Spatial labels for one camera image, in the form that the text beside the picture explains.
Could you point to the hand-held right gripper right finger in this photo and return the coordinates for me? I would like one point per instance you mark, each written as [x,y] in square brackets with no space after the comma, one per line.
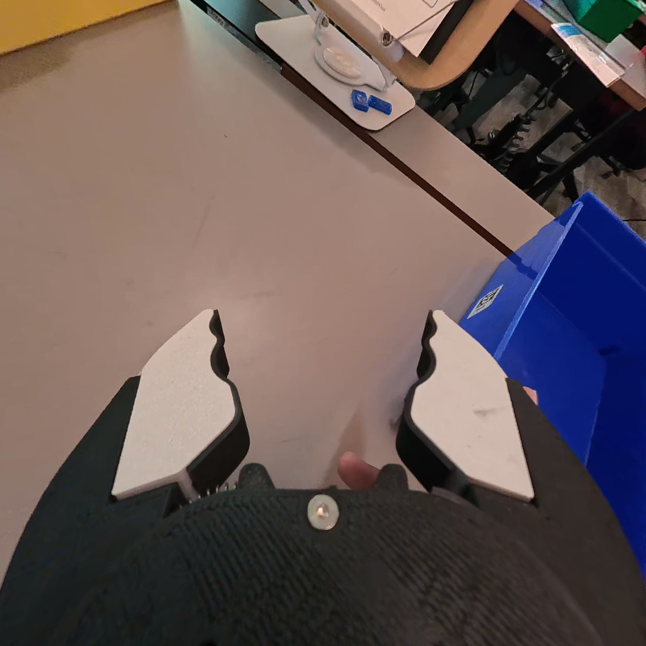
[474,419]

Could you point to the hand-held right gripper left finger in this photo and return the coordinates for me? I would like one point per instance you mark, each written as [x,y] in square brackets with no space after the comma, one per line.
[176,414]

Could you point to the blue plastic bin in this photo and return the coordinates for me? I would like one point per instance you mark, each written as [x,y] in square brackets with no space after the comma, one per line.
[580,353]

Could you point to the yellow plastic bin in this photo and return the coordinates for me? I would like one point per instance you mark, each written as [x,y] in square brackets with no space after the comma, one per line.
[50,20]

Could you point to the green box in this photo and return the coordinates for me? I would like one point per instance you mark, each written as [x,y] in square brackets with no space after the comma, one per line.
[600,17]

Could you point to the person's right hand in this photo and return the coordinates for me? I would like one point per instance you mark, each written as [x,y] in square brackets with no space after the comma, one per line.
[358,472]

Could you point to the small oblong blue plastic piece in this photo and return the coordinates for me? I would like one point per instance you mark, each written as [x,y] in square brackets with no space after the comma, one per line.
[379,104]

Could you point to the grey desk with wooden edge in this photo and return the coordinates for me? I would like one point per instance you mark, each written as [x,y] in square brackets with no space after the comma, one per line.
[633,93]

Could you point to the white blue paper sheet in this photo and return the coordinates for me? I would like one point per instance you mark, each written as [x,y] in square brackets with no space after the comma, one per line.
[585,50]

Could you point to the white stand base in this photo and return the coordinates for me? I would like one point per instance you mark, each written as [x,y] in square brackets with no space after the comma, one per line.
[282,40]

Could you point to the printed instruction sheet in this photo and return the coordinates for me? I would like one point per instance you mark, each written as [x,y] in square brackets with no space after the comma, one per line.
[383,15]

